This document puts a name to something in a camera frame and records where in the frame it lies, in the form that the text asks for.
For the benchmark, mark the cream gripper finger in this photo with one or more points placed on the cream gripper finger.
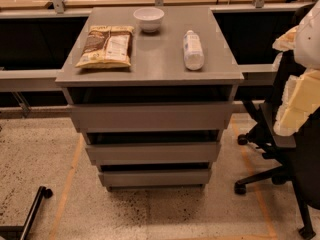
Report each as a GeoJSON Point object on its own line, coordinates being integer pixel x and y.
{"type": "Point", "coordinates": [300, 99]}
{"type": "Point", "coordinates": [286, 41]}

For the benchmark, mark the grey bottom drawer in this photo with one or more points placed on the grey bottom drawer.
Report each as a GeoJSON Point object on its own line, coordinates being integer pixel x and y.
{"type": "Point", "coordinates": [126, 179]}

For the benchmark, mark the grey drawer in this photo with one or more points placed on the grey drawer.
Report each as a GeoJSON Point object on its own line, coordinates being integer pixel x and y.
{"type": "Point", "coordinates": [126, 179]}
{"type": "Point", "coordinates": [148, 117]}
{"type": "Point", "coordinates": [152, 153]}

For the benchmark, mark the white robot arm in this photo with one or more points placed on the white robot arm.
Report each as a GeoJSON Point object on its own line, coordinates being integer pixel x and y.
{"type": "Point", "coordinates": [307, 40]}

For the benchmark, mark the grey top drawer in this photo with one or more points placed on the grey top drawer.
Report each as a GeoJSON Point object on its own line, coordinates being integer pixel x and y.
{"type": "Point", "coordinates": [148, 117]}

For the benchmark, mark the grey drawer cabinet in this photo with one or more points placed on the grey drawer cabinet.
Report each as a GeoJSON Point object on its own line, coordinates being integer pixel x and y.
{"type": "Point", "coordinates": [121, 91]}

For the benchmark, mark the grey middle drawer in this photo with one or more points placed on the grey middle drawer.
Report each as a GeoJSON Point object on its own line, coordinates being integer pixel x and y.
{"type": "Point", "coordinates": [152, 153]}

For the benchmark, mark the black office chair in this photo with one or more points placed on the black office chair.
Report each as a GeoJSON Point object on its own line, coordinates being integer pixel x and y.
{"type": "Point", "coordinates": [298, 154]}

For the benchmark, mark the white plastic bottle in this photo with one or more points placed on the white plastic bottle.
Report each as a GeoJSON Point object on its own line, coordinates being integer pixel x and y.
{"type": "Point", "coordinates": [193, 52]}

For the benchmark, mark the white ceramic bowl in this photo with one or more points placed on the white ceramic bowl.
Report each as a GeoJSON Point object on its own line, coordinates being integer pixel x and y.
{"type": "Point", "coordinates": [149, 19]}

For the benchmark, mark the brown yellow snack bag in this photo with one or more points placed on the brown yellow snack bag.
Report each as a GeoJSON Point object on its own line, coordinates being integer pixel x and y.
{"type": "Point", "coordinates": [107, 47]}

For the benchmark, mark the black chair leg with caster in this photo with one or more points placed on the black chair leg with caster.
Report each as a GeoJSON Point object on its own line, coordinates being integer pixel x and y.
{"type": "Point", "coordinates": [21, 232]}

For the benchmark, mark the grey metal desk frame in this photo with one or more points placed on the grey metal desk frame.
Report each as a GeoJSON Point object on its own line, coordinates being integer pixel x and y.
{"type": "Point", "coordinates": [29, 26]}

